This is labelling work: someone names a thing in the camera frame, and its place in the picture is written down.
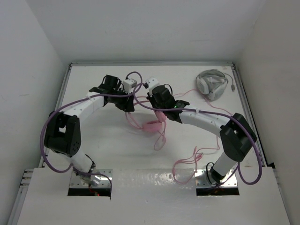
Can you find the pink headphones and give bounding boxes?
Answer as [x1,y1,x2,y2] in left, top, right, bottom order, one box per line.
[125,111,167,135]

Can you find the white front board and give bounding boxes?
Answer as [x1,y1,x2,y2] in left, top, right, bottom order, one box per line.
[18,168,289,225]

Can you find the grey usb cable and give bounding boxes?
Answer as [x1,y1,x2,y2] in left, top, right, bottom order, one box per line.
[224,72,236,92]

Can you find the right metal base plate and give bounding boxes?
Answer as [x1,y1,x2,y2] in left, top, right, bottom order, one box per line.
[194,169,238,189]

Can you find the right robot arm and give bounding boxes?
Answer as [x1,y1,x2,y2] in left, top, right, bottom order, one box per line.
[147,85,260,183]

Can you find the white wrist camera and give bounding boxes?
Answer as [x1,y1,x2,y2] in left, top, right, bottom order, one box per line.
[145,77,160,89]
[122,79,137,93]

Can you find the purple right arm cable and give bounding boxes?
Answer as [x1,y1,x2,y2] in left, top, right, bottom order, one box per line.
[132,83,263,188]

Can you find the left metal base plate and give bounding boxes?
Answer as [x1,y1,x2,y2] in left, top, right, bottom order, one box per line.
[69,170,113,188]

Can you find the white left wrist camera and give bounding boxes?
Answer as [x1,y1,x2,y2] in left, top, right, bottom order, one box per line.
[122,79,137,93]

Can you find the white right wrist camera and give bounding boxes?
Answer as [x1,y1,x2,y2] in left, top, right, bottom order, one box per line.
[145,77,160,89]

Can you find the aluminium table frame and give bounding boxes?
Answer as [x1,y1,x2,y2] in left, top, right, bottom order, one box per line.
[13,63,258,225]

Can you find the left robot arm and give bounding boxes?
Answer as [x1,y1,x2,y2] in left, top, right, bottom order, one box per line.
[44,75,137,186]

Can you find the metal base plate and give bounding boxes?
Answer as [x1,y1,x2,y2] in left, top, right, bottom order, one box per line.
[194,169,238,189]
[69,170,113,188]

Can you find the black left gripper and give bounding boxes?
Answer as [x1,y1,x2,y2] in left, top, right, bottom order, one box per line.
[111,87,134,112]

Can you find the white grey headphones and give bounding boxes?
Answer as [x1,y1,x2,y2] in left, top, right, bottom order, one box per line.
[196,69,229,101]

